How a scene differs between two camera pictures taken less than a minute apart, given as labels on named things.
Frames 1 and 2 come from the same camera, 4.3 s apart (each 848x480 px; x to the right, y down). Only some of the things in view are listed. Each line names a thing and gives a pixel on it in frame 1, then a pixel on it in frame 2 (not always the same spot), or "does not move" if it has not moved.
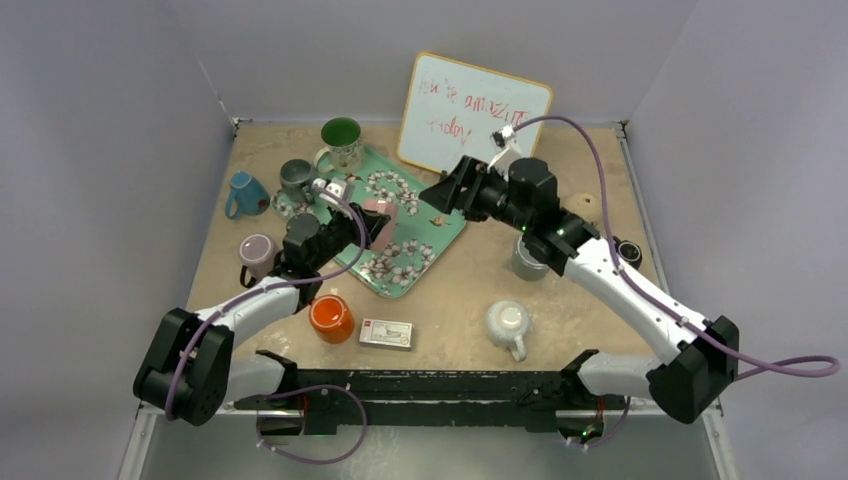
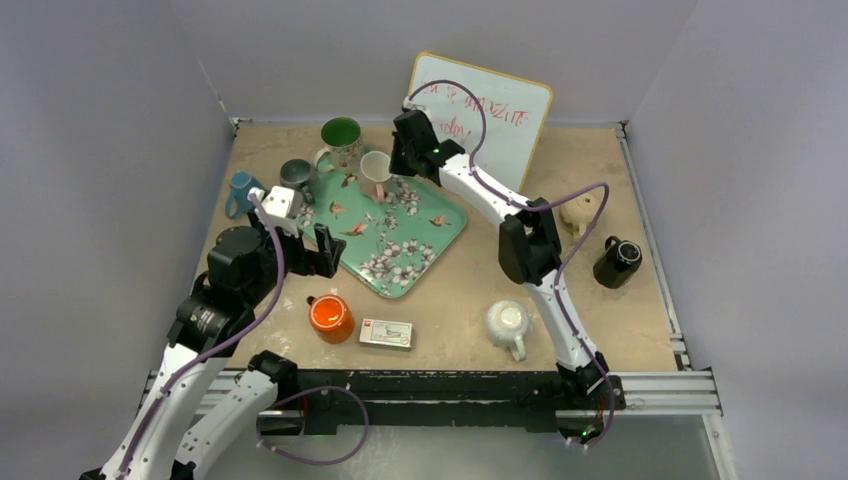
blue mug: (248, 196) does not move
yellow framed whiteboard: (454, 105) does not move
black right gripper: (463, 188) → (406, 158)
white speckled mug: (507, 324) does not move
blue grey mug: (295, 179) does not move
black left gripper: (374, 222) → (323, 260)
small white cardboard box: (387, 334) does not move
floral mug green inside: (343, 137) does not move
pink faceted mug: (387, 236) → (374, 175)
